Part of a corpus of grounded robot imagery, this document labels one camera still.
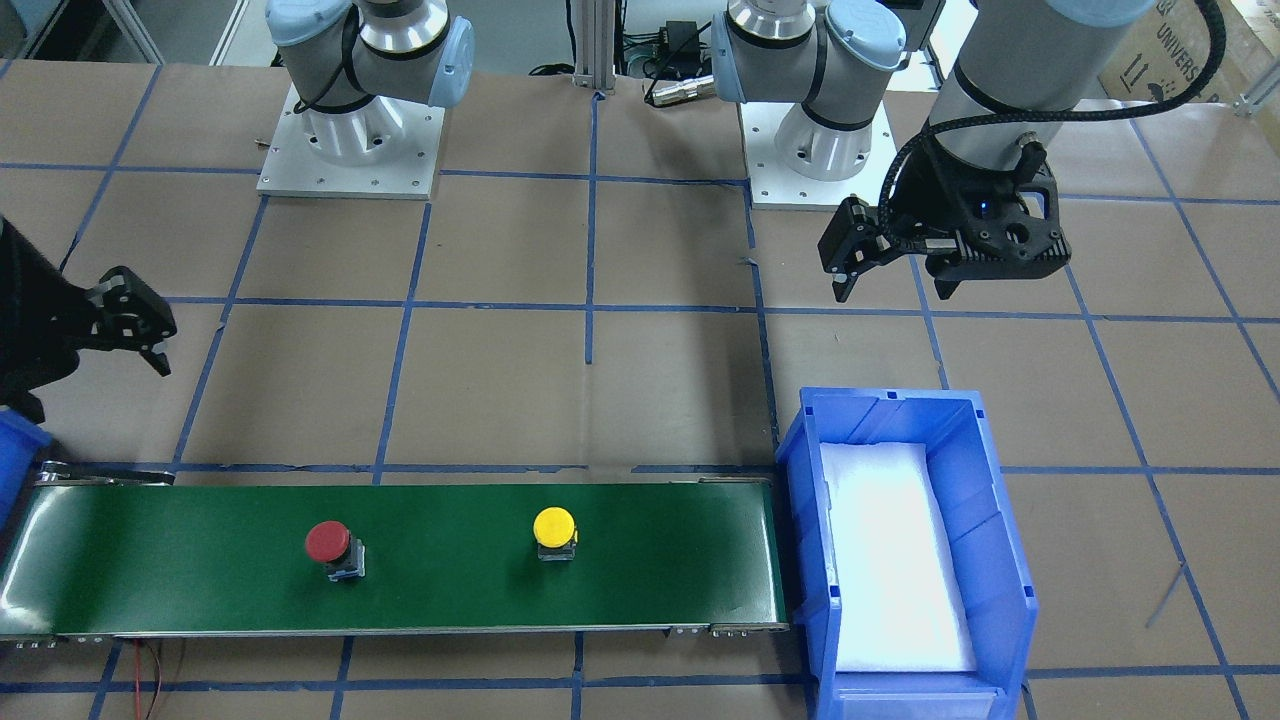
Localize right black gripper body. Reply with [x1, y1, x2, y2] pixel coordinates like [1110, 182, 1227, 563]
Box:
[1, 217, 105, 425]

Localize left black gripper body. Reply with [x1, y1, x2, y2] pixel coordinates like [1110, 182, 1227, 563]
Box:
[881, 136, 1071, 281]

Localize red push button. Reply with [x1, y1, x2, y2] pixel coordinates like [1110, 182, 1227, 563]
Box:
[303, 520, 366, 583]

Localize yellow push button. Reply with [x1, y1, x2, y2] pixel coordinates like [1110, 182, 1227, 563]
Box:
[532, 506, 579, 562]

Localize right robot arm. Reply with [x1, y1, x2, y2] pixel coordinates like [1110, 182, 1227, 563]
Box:
[1, 1, 475, 424]

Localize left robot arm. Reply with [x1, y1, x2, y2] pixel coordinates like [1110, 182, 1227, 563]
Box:
[710, 1, 1229, 302]

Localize blue destination bin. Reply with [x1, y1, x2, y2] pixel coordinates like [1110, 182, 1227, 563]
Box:
[1, 407, 52, 528]

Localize blue source bin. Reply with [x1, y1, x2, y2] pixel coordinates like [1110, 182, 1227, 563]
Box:
[777, 387, 1039, 719]

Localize green conveyor belt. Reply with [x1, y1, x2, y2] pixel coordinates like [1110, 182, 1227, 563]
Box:
[3, 480, 788, 641]

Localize cardboard box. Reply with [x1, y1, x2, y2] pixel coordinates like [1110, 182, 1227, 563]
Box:
[1098, 1, 1279, 102]

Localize black power adapter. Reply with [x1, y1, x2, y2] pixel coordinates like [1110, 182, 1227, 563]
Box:
[658, 20, 701, 63]

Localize white foam pad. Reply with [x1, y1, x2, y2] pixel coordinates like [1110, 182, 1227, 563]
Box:
[820, 443, 977, 673]

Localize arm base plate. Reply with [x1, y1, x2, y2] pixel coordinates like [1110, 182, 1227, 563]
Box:
[739, 102, 897, 211]
[257, 88, 447, 201]

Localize red and black wires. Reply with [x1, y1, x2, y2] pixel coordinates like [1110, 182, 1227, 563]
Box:
[128, 641, 172, 720]

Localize aluminium frame post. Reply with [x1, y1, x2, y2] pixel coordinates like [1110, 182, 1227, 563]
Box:
[568, 1, 622, 95]

